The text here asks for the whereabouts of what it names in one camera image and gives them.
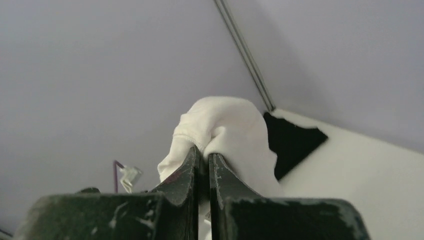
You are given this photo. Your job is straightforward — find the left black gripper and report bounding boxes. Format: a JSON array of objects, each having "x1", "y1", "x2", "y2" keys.
[{"x1": 77, "y1": 187, "x2": 100, "y2": 194}]

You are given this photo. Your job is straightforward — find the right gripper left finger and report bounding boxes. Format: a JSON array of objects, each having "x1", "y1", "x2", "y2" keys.
[{"x1": 14, "y1": 146, "x2": 201, "y2": 240}]

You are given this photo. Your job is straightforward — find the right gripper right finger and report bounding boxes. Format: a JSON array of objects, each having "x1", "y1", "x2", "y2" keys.
[{"x1": 208, "y1": 153, "x2": 371, "y2": 240}]

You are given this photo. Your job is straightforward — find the white t shirt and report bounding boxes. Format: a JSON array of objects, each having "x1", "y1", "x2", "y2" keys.
[{"x1": 157, "y1": 96, "x2": 285, "y2": 240}]

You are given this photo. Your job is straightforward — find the folded black t shirt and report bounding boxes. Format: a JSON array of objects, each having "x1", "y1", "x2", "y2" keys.
[{"x1": 263, "y1": 112, "x2": 328, "y2": 181}]

